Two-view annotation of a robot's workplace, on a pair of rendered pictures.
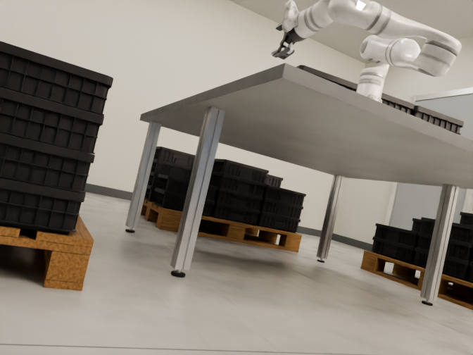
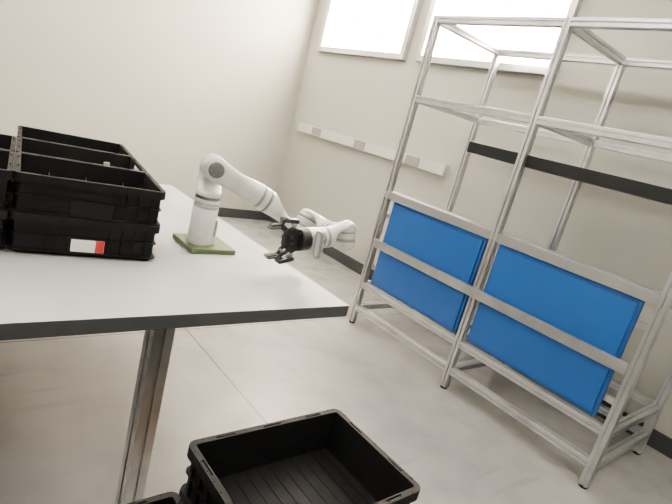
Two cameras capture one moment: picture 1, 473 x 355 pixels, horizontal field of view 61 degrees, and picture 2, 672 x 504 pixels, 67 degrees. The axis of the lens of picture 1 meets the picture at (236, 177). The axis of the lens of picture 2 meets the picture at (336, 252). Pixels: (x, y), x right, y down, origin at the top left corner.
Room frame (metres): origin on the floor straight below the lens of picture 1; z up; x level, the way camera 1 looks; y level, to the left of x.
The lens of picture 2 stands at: (1.52, 1.45, 1.27)
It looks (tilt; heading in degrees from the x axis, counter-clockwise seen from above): 14 degrees down; 254
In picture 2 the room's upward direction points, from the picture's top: 15 degrees clockwise
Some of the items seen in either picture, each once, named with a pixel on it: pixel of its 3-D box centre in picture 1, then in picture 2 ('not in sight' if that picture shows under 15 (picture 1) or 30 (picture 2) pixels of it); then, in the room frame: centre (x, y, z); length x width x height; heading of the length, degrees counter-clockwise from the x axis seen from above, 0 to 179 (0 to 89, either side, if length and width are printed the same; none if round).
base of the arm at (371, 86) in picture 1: (367, 101); (203, 220); (1.50, -0.42, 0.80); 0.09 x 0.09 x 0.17; 27
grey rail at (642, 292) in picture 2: not in sight; (498, 236); (0.00, -0.87, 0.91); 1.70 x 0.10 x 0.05; 116
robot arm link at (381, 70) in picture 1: (376, 60); (211, 178); (1.50, -0.42, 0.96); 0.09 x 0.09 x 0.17; 10
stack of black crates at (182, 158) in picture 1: (172, 177); not in sight; (3.43, 0.53, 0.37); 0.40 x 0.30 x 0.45; 116
